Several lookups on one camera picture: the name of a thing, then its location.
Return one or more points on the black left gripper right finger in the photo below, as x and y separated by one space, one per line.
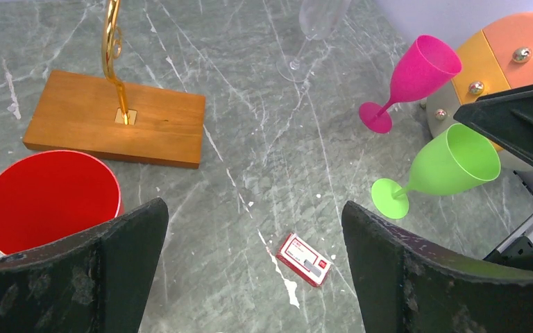
405 283

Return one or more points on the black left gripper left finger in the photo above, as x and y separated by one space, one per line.
96 280

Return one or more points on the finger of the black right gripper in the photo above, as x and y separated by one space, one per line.
506 118

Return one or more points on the green plastic wine glass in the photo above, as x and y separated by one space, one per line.
457 160

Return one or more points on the red plastic wine glass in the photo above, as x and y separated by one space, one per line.
54 194

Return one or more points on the pink plastic wine glass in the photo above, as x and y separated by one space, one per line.
426 66

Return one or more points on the clear wine glass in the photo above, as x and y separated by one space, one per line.
317 20

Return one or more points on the cream drum-shaped toy box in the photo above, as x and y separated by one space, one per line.
497 58

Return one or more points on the small red white card box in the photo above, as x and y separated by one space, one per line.
304 260

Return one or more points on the aluminium frame rail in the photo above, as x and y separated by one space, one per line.
526 230

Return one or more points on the gold wire wine glass rack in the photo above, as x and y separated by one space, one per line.
114 120

